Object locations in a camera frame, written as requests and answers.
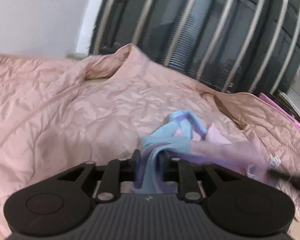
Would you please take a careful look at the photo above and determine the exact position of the pink blue purple garment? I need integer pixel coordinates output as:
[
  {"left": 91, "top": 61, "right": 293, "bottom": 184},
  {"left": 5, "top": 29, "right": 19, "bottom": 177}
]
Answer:
[{"left": 134, "top": 110, "right": 278, "bottom": 194}]

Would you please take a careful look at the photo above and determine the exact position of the pink quilted jacket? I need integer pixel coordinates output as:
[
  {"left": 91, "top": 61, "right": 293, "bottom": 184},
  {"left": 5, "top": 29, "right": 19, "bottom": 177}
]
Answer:
[{"left": 0, "top": 44, "right": 300, "bottom": 238}]

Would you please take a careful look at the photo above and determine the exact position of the pink box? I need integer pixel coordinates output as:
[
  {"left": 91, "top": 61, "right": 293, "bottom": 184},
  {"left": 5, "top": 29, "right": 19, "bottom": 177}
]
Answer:
[{"left": 258, "top": 93, "right": 300, "bottom": 130}]

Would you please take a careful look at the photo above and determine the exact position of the steel window guard rail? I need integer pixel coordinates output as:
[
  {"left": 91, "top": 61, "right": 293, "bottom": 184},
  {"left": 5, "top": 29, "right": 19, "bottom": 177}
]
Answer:
[{"left": 89, "top": 0, "right": 300, "bottom": 94}]

